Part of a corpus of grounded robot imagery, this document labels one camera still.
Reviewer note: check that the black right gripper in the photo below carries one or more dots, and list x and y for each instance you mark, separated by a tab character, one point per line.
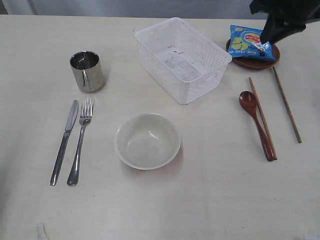
284	17

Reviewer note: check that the blue chips snack bag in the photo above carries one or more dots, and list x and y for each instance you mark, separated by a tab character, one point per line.
245	42

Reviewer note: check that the brown wooden plate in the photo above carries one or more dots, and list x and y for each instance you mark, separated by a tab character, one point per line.
258	64

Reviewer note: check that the brown wooden chopstick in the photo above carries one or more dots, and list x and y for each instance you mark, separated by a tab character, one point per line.
286	104
266	128

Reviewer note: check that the red-brown wooden spoon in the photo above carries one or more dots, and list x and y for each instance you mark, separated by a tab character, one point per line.
249	103

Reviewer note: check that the white perforated plastic basket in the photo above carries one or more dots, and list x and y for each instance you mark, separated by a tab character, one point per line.
186	64

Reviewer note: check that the white speckled ceramic bowl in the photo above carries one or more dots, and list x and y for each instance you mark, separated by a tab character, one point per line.
147	141

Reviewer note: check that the shiny steel cup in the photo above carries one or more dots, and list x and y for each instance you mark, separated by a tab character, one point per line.
87	71

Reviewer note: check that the silver metal fork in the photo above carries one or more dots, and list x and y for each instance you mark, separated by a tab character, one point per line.
84	120

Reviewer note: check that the silver table knife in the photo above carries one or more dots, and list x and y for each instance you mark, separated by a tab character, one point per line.
61	152

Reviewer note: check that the grey curtain backdrop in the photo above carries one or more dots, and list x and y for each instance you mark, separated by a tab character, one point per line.
187	9

